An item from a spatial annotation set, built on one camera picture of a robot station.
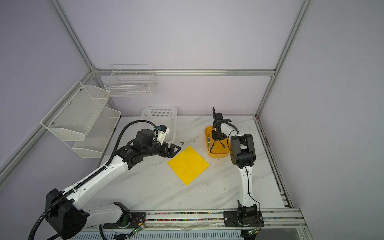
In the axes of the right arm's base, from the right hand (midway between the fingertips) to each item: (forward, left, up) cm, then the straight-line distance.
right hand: (217, 137), depth 106 cm
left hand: (-23, +26, +21) cm, 41 cm away
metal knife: (-3, +6, 0) cm, 7 cm away
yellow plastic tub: (-8, 0, -4) cm, 9 cm away
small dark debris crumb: (-5, +25, 0) cm, 26 cm away
